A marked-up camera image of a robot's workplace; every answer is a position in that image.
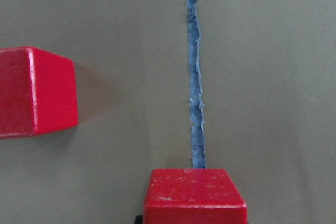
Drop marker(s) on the red block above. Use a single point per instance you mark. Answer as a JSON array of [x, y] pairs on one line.
[[38, 92], [193, 196]]

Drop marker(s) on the center blue tape line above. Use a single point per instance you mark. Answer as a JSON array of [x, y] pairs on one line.
[[196, 106]]

